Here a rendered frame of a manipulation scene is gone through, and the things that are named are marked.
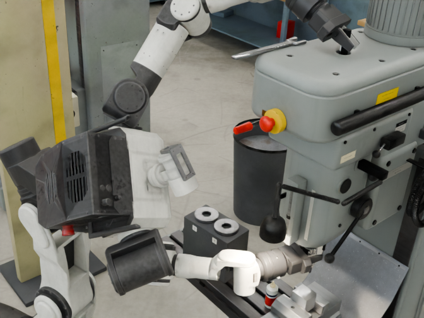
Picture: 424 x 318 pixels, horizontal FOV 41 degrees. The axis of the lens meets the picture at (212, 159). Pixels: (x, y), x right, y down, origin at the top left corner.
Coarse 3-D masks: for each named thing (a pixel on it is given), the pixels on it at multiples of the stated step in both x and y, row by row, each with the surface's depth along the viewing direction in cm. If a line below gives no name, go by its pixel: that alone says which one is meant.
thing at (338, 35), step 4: (340, 28) 140; (336, 32) 140; (340, 32) 140; (332, 36) 141; (336, 36) 140; (340, 36) 140; (344, 36) 139; (336, 40) 141; (340, 40) 140; (344, 40) 140; (348, 40) 139; (340, 44) 141; (344, 44) 140; (348, 44) 139; (352, 44) 139; (344, 48) 140; (348, 48) 140; (352, 48) 139
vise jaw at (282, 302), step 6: (276, 300) 184; (282, 300) 184; (288, 300) 184; (276, 306) 183; (282, 306) 183; (288, 306) 182; (294, 306) 182; (300, 306) 182; (276, 312) 183; (282, 312) 182; (288, 312) 181; (294, 312) 180; (300, 312) 180; (306, 312) 180
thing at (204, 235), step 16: (208, 208) 212; (192, 224) 207; (208, 224) 205; (224, 224) 205; (192, 240) 210; (208, 240) 203; (224, 240) 197; (240, 240) 202; (208, 256) 206; (224, 272) 203
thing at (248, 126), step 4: (244, 124) 145; (248, 124) 145; (252, 124) 147; (256, 124) 148; (236, 128) 144; (240, 128) 144; (244, 128) 144; (248, 128) 145; (236, 132) 144; (240, 132) 144
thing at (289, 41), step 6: (282, 42) 145; (288, 42) 146; (294, 42) 146; (300, 42) 146; (306, 42) 148; (264, 48) 141; (270, 48) 141; (276, 48) 142; (240, 54) 136; (246, 54) 136; (252, 54) 137
